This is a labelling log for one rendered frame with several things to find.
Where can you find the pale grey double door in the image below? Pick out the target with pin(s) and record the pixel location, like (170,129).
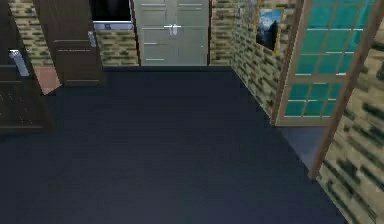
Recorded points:
(173,43)

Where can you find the framed landscape picture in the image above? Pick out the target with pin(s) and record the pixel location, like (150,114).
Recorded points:
(268,29)

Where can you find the dark window with grey sill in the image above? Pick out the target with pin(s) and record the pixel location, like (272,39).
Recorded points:
(111,13)

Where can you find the cream glass paned door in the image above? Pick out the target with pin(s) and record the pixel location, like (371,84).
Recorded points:
(316,63)

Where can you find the dark brown wooden door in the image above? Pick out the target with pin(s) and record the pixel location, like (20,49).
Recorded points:
(16,100)
(71,50)

